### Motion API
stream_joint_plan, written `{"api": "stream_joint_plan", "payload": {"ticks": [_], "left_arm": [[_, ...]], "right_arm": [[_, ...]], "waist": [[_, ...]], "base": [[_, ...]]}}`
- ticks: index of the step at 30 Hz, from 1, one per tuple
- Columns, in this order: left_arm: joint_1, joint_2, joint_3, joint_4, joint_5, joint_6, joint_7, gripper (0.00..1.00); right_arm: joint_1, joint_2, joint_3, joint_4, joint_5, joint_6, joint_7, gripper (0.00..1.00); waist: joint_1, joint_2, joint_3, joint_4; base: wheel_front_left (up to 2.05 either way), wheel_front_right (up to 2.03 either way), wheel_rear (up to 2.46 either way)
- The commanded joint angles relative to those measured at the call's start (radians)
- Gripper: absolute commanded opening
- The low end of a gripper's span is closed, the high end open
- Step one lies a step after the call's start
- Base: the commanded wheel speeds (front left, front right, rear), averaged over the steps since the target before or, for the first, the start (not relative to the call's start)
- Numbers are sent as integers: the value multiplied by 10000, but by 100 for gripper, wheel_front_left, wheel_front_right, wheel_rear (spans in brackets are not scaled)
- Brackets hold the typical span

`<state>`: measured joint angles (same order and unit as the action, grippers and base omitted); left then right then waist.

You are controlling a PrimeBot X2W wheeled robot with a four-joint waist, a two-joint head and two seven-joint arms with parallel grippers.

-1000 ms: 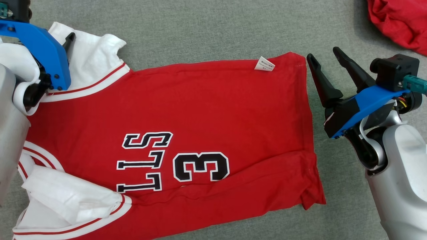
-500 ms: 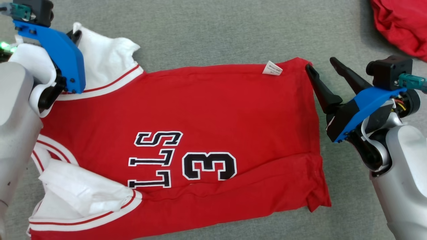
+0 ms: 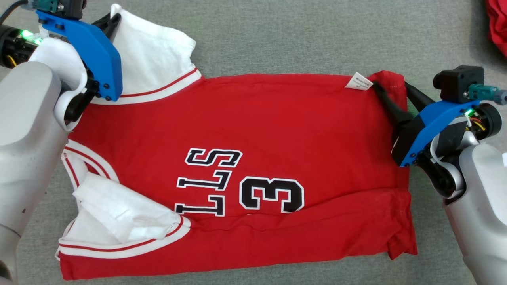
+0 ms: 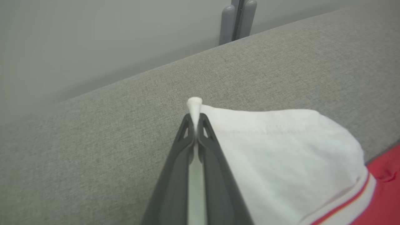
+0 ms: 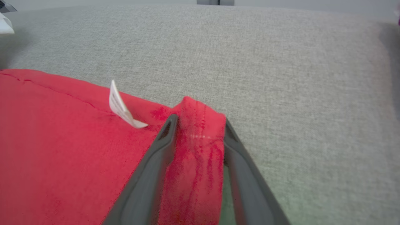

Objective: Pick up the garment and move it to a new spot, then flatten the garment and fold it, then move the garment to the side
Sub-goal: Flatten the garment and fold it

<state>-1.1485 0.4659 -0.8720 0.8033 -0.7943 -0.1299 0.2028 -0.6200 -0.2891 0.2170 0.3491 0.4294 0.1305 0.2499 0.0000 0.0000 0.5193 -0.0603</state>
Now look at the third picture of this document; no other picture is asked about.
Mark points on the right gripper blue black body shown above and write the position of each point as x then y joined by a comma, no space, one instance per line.
431,122

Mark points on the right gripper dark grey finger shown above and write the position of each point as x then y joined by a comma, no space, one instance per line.
420,103
392,105

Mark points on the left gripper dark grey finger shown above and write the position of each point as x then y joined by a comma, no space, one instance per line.
109,25

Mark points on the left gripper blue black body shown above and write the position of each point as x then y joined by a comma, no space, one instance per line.
99,59

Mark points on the plain red shorts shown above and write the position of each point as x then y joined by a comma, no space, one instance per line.
499,23

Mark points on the red white basketball jersey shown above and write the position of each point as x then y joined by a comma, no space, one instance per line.
277,118

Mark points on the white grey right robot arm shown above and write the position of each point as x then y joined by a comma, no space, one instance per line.
483,198

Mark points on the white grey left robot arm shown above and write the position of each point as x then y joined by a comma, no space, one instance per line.
27,118

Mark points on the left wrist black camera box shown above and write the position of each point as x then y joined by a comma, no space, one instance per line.
73,8

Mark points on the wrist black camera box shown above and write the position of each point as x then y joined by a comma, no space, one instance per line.
459,83
73,8

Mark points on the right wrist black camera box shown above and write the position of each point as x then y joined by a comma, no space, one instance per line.
459,83

